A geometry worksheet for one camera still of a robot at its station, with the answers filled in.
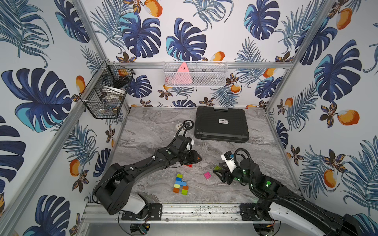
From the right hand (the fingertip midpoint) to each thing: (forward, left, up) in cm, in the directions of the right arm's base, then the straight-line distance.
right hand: (217, 166), depth 77 cm
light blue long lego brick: (-5, +20, -11) cm, 23 cm away
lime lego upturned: (-1, +21, -12) cm, 24 cm away
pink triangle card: (+48, +19, +23) cm, 57 cm away
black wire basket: (+40, +68, +16) cm, 81 cm away
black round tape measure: (+40, +16, -10) cm, 44 cm away
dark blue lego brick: (-2, +21, -13) cm, 25 cm away
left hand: (+5, +8, -1) cm, 10 cm away
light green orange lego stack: (-8, +22, -12) cm, 26 cm away
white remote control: (+33, +23, -8) cm, 41 cm away
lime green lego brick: (-10, +17, -12) cm, 23 cm away
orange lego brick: (-7, +17, -12) cm, 22 cm away
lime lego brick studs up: (+4, -2, -10) cm, 11 cm away
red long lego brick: (+6, +15, -12) cm, 20 cm away
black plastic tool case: (+34, -7, -6) cm, 35 cm away
